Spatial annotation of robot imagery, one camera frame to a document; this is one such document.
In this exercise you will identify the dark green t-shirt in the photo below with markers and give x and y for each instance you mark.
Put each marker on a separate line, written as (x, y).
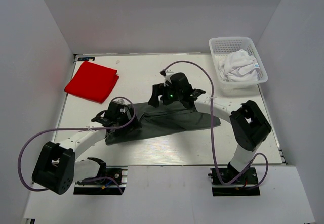
(163, 121)

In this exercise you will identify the blue label sticker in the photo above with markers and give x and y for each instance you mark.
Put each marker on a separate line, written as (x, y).
(86, 59)

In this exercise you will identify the white t-shirt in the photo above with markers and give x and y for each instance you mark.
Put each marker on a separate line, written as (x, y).
(239, 66)

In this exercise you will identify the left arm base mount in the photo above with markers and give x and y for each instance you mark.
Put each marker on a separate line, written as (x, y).
(93, 176)

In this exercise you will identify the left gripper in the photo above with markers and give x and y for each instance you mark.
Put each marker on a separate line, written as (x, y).
(135, 125)

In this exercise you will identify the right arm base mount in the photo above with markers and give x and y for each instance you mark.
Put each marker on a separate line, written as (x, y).
(243, 186)

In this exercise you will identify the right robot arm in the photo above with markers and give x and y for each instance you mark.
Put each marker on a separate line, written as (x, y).
(249, 125)

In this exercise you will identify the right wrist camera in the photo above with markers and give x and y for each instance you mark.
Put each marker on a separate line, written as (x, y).
(167, 73)

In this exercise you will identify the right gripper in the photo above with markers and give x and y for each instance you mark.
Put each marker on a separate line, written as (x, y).
(159, 89)

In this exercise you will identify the folded red t-shirt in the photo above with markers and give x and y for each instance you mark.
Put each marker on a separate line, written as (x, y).
(92, 82)

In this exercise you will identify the white plastic perforated basket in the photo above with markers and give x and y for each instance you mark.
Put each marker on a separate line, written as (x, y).
(220, 47)

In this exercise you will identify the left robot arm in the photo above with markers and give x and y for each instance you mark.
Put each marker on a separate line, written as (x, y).
(57, 167)

